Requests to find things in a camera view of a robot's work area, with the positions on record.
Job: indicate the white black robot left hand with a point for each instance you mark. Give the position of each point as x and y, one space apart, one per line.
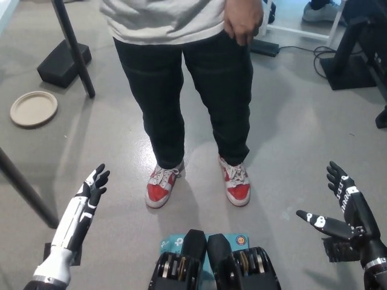
75 220

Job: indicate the person left hand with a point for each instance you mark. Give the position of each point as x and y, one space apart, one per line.
243 21

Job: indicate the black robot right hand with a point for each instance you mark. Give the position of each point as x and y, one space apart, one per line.
359 217

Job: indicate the person right red white sneaker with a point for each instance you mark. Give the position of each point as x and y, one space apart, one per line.
160 190

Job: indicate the person red white sneaker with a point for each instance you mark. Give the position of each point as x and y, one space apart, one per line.
237 187
160 190

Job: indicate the person in grey shirt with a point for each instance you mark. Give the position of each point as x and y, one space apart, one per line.
163 90

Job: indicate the person left red white sneaker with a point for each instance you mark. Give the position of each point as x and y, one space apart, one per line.
237 187

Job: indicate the black power adapter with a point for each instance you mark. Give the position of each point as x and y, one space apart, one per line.
264 47

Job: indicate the thick black table leg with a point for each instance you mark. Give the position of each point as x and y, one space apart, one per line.
27 190

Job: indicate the grey sneaker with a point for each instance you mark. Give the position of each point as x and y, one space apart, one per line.
319 15

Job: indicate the teal router box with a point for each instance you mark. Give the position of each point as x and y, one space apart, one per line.
172 242

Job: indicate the black caster foot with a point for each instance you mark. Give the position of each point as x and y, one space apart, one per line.
381 119

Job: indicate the black monitor stand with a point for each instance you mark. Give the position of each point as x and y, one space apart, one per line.
347 72

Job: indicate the beige paper plate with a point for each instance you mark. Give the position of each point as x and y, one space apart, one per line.
33 109

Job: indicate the black monitor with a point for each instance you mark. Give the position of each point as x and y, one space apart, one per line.
378 39

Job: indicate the black foam block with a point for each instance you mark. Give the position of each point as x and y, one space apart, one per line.
59 65

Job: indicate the thin black slanted pole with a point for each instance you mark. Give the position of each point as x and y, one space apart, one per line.
75 51

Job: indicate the white desk frame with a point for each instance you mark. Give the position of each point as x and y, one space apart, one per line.
302 31

